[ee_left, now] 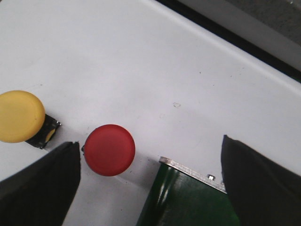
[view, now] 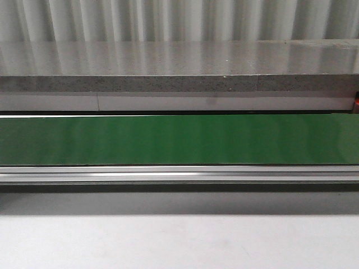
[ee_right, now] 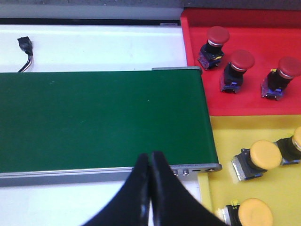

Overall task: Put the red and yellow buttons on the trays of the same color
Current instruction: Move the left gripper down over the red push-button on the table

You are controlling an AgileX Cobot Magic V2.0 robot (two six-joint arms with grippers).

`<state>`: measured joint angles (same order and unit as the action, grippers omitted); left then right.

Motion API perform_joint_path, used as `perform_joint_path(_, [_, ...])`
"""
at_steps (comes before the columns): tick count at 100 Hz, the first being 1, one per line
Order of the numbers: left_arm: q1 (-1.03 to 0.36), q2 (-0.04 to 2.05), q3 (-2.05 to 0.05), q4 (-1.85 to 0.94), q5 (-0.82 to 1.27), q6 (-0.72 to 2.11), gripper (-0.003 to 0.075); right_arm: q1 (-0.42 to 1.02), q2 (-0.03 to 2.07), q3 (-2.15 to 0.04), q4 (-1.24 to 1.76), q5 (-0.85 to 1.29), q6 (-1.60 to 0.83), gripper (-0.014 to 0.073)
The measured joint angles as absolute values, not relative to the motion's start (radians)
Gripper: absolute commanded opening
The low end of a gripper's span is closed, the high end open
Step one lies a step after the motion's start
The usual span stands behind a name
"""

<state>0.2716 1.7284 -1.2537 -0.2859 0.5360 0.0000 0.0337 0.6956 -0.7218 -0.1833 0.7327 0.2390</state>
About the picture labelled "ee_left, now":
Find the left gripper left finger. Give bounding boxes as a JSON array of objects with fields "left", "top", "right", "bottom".
[{"left": 0, "top": 142, "right": 81, "bottom": 226}]

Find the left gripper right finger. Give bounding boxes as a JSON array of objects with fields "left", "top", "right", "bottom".
[{"left": 221, "top": 136, "right": 301, "bottom": 226}]

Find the red button far row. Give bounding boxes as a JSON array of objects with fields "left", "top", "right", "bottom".
[{"left": 82, "top": 124, "right": 135, "bottom": 177}]

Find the yellow button far row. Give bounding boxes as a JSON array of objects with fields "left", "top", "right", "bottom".
[{"left": 0, "top": 90, "right": 63, "bottom": 149}]

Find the green conveyor belt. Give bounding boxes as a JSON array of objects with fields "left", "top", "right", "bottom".
[{"left": 136, "top": 163, "right": 240, "bottom": 226}]

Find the far metal belt guard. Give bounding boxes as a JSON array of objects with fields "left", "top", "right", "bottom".
[{"left": 159, "top": 156, "right": 227, "bottom": 194}]

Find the grey speckled stone countertop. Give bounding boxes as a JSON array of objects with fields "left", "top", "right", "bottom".
[{"left": 178, "top": 0, "right": 301, "bottom": 62}]

